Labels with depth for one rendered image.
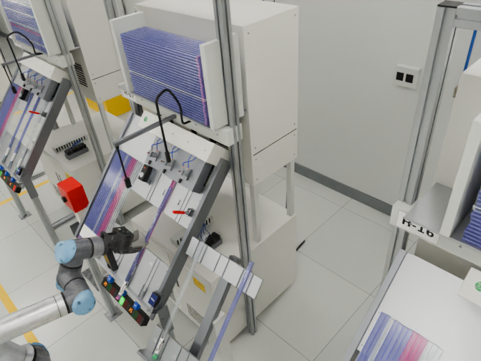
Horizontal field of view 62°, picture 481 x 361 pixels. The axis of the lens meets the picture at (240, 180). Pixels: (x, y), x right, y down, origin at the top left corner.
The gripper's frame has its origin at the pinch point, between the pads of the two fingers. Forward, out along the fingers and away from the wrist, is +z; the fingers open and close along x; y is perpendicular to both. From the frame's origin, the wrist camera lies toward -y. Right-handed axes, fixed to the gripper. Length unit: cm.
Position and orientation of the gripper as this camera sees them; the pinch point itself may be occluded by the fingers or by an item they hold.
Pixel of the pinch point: (144, 243)
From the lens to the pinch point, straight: 170.1
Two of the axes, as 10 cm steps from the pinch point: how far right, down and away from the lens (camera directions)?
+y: 2.7, -9.3, -2.6
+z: 6.5, -0.2, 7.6
